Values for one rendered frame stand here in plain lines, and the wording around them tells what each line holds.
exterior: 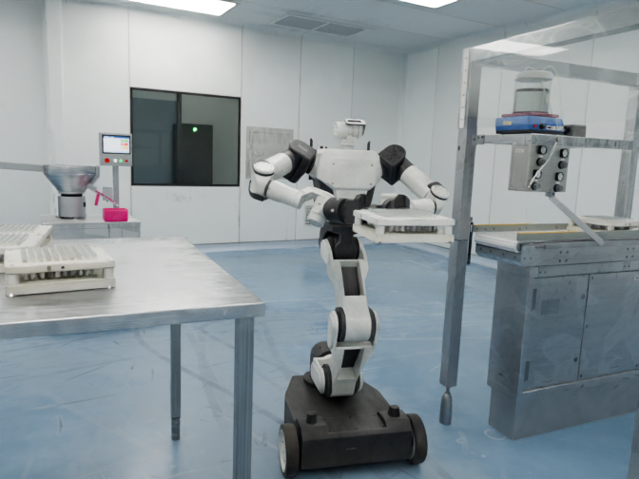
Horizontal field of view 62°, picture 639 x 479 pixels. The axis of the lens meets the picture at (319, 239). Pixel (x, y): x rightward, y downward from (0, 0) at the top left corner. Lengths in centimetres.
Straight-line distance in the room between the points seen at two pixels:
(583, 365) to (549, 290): 48
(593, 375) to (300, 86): 568
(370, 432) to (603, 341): 131
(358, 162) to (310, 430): 108
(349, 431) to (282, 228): 550
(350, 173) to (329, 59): 573
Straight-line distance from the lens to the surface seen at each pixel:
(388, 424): 228
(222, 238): 719
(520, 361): 259
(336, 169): 218
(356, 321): 212
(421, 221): 158
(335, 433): 221
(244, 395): 139
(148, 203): 689
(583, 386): 295
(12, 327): 124
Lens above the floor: 124
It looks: 9 degrees down
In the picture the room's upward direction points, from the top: 2 degrees clockwise
